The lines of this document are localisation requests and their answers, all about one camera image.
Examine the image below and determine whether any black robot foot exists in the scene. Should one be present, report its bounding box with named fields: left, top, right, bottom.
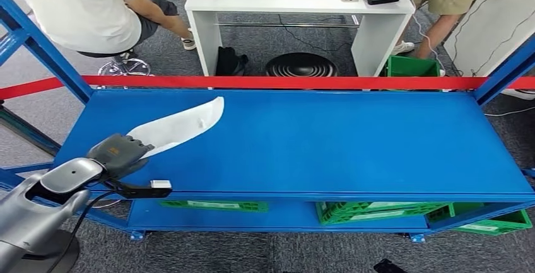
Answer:
left=373, top=258, right=408, bottom=273

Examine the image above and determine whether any black round stool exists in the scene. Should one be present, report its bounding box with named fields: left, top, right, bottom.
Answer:
left=265, top=52, right=339, bottom=78

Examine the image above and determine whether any white board panel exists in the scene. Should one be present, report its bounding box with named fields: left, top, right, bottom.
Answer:
left=443, top=0, right=535, bottom=78

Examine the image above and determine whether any blue metal shelf rack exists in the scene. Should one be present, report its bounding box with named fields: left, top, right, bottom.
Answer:
left=0, top=0, right=535, bottom=245

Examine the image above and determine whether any black bag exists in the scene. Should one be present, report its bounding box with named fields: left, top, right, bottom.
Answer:
left=215, top=47, right=249, bottom=76

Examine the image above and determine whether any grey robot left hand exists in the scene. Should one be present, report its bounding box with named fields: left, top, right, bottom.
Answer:
left=86, top=134, right=155, bottom=180

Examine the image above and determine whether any black camera bracket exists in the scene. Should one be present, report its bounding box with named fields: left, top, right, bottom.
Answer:
left=104, top=178, right=173, bottom=200

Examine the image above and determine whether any chrome base swivel stool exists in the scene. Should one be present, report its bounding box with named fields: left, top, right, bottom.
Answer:
left=77, top=49, right=151, bottom=78

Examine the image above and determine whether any white plastic body part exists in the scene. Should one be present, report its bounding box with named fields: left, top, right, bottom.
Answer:
left=126, top=96, right=225, bottom=159

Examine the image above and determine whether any red barrier tape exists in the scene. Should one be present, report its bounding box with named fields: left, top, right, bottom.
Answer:
left=0, top=74, right=535, bottom=101

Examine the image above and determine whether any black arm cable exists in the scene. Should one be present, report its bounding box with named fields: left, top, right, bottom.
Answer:
left=45, top=189, right=126, bottom=273

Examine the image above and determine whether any white floor cable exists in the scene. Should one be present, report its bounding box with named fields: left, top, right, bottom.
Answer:
left=485, top=106, right=535, bottom=118

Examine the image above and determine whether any white desk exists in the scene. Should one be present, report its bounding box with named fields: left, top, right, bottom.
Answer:
left=185, top=0, right=416, bottom=78

